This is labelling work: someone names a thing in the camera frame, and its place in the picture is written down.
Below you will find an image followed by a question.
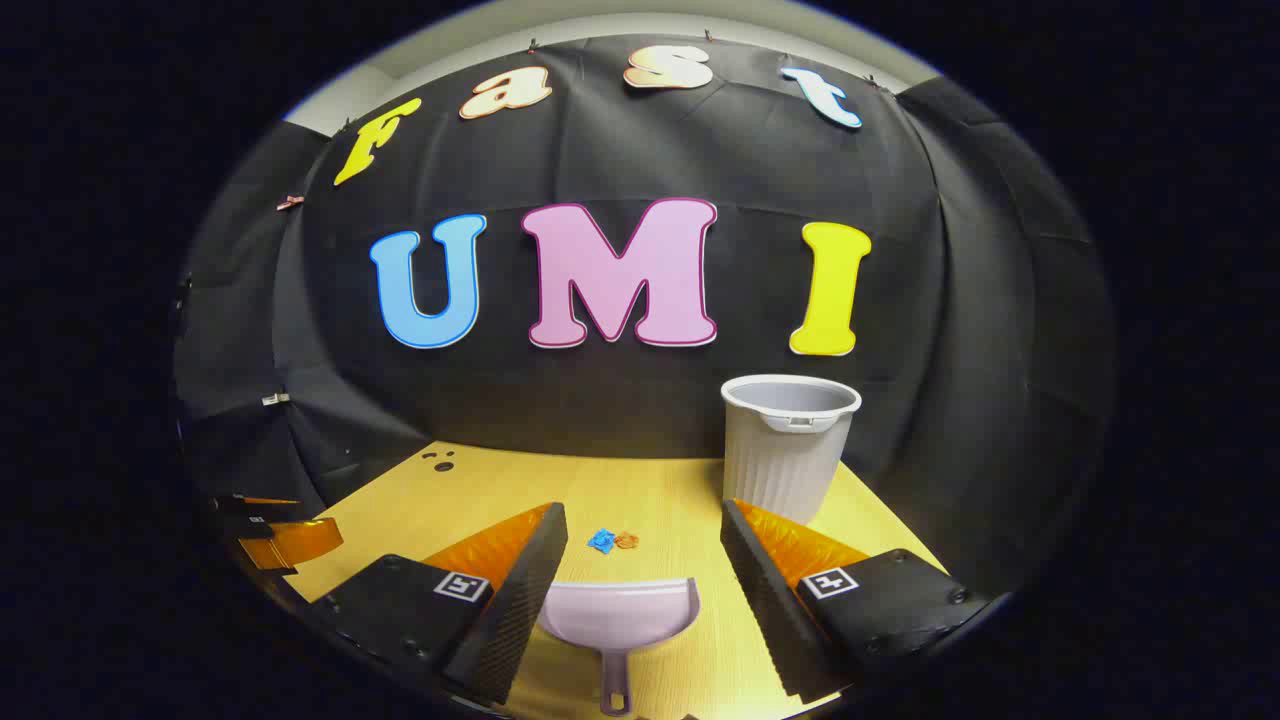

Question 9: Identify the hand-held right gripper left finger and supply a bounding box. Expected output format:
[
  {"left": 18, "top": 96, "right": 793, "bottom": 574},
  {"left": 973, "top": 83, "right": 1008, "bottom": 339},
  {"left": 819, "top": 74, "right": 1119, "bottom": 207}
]
[{"left": 300, "top": 502, "right": 569, "bottom": 707}]

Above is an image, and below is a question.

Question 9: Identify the grey ribbed garbage bin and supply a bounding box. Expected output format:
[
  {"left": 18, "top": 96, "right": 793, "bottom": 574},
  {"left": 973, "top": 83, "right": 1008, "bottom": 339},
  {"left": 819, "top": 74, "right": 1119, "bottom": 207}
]
[{"left": 720, "top": 374, "right": 863, "bottom": 526}]

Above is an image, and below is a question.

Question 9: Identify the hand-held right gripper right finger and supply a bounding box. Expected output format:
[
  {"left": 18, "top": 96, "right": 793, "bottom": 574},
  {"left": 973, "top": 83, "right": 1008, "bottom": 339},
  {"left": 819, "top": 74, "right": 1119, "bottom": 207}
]
[{"left": 720, "top": 498, "right": 991, "bottom": 706}]

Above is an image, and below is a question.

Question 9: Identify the black backdrop cloth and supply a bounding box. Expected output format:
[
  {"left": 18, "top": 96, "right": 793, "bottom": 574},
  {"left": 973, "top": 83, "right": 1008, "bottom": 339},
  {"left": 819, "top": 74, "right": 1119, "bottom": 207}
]
[{"left": 172, "top": 35, "right": 1116, "bottom": 601}]

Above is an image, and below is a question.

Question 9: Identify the pale purple dustpan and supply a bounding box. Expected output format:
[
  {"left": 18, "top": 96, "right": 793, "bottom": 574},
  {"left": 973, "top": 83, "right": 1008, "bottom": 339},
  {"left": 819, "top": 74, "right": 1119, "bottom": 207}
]
[{"left": 537, "top": 577, "right": 701, "bottom": 717}]

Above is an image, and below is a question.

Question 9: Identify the wooden desktop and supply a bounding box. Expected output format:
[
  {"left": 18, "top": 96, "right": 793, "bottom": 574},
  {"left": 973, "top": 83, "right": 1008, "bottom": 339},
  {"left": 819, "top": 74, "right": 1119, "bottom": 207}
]
[{"left": 285, "top": 440, "right": 951, "bottom": 720}]

